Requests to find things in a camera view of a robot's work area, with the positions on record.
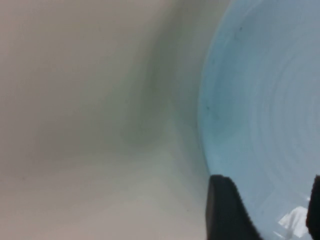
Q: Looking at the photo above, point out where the light blue round plate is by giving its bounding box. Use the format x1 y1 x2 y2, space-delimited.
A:
196 0 320 240

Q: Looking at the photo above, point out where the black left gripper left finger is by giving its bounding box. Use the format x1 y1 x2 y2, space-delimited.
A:
204 174 262 240

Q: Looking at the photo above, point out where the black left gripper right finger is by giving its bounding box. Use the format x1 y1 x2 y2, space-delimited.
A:
305 174 320 240

